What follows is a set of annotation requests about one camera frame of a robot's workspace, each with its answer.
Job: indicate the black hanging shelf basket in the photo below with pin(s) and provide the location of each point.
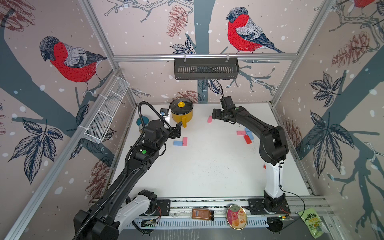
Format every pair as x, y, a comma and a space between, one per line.
206, 69

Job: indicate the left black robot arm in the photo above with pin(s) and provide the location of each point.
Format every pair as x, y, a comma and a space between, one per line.
112, 213

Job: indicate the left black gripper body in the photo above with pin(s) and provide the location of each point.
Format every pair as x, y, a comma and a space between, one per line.
160, 143

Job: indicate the brown packet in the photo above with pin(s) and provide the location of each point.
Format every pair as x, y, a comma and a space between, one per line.
203, 214

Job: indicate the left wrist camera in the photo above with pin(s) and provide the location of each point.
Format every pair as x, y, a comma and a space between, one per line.
165, 113

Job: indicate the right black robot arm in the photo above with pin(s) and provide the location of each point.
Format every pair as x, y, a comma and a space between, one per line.
273, 149

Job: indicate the pink round cup lid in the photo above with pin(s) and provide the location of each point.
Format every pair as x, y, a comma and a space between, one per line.
236, 217

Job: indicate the yellow pot with handle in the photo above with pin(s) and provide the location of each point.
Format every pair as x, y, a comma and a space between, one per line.
183, 118

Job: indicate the glass lid yellow knob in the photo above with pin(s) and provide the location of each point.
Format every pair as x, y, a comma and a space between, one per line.
181, 106

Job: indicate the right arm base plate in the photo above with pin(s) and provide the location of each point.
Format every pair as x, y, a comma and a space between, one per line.
260, 206

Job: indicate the white wire basket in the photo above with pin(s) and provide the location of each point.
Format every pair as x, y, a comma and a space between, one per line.
96, 131

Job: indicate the pink block right cluster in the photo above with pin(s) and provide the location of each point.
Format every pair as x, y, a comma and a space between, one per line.
241, 133

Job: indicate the green snack packet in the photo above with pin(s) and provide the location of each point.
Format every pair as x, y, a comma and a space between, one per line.
314, 223

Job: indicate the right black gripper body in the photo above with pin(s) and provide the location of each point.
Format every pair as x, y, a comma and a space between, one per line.
220, 114

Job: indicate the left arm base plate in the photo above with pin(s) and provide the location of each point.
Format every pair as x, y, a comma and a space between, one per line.
160, 207

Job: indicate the blue block right cluster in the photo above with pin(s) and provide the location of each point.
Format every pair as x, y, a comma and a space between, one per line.
247, 129

